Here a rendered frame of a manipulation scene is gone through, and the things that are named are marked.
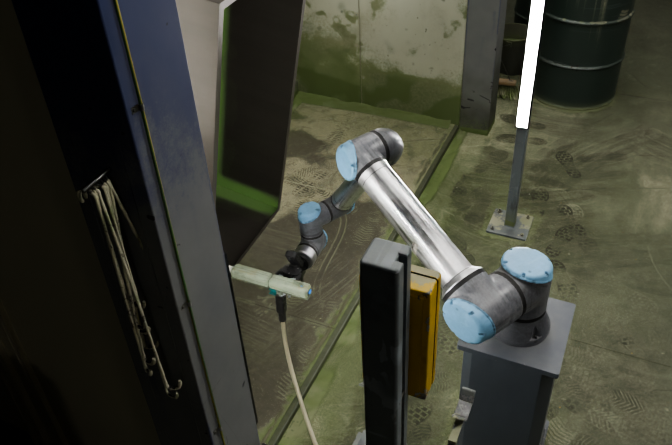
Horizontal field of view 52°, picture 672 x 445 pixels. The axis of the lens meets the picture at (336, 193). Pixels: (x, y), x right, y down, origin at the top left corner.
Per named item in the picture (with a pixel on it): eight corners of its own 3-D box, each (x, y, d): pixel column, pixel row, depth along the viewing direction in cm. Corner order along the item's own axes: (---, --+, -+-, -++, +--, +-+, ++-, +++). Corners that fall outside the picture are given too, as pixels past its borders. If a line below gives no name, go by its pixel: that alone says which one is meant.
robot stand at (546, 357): (549, 423, 262) (576, 304, 224) (532, 494, 240) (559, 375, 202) (469, 398, 273) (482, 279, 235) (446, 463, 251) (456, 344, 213)
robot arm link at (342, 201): (402, 111, 226) (338, 192, 285) (373, 124, 221) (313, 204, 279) (422, 140, 224) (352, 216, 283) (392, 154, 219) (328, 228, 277)
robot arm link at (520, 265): (558, 304, 211) (566, 261, 200) (519, 331, 203) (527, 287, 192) (519, 277, 221) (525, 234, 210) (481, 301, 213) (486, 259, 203)
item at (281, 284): (314, 324, 261) (312, 280, 248) (309, 333, 258) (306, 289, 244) (202, 290, 277) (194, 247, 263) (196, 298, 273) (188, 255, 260)
